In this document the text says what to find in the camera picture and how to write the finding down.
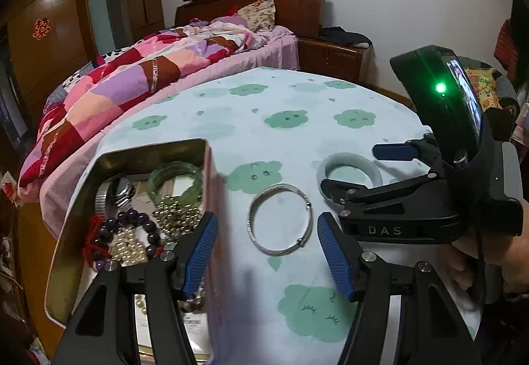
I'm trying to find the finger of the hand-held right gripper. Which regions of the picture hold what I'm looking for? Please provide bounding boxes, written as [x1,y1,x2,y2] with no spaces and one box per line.
[373,134,444,178]
[320,175,444,207]

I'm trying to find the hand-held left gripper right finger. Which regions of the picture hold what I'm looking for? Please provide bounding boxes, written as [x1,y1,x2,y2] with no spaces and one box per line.
[316,212,482,365]

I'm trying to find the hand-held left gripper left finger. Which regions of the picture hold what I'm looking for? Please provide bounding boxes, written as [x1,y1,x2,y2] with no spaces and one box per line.
[52,211,219,365]

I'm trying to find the pale jade bangle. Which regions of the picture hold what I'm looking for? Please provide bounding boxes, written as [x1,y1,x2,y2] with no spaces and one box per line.
[317,152,383,201]

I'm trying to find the gold metal tin box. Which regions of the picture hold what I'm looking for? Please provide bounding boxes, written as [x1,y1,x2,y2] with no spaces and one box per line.
[45,138,230,363]

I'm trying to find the silver metal bangle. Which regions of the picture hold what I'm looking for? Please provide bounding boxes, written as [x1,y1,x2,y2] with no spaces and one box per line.
[247,183,312,257]

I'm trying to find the person's right hand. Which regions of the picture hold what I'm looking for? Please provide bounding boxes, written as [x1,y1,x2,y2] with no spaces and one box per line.
[447,198,529,300]

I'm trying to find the orange floral cushion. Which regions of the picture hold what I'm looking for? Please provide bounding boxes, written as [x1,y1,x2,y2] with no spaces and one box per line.
[465,67,502,110]

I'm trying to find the red cloth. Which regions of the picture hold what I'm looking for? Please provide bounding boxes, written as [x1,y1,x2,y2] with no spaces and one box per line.
[493,18,518,77]

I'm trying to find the silver metal band watch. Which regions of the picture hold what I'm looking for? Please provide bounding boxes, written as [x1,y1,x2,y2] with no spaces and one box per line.
[96,176,138,219]

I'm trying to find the wooden nightstand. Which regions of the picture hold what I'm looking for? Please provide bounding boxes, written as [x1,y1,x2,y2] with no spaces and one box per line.
[298,38,375,83]

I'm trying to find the dark folded clothes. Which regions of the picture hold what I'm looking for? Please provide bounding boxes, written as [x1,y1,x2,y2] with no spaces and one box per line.
[320,26,373,49]

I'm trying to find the wooden bed with pink sheet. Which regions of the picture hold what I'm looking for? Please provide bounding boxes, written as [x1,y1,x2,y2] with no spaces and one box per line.
[17,0,328,239]

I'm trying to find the patchwork quilt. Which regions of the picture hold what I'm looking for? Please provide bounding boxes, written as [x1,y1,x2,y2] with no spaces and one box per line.
[18,16,266,193]

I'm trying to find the floral pillow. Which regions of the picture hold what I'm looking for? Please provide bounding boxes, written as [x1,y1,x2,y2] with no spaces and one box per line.
[237,0,277,32]

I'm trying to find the gold bead bracelet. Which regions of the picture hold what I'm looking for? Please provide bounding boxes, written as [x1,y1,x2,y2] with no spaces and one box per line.
[108,229,150,266]
[153,195,204,242]

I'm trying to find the purple bead bracelet red string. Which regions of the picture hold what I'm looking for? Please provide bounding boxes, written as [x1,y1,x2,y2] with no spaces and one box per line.
[82,210,167,271]

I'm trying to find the green jade bracelet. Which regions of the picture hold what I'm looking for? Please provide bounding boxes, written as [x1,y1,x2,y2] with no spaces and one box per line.
[148,161,204,205]

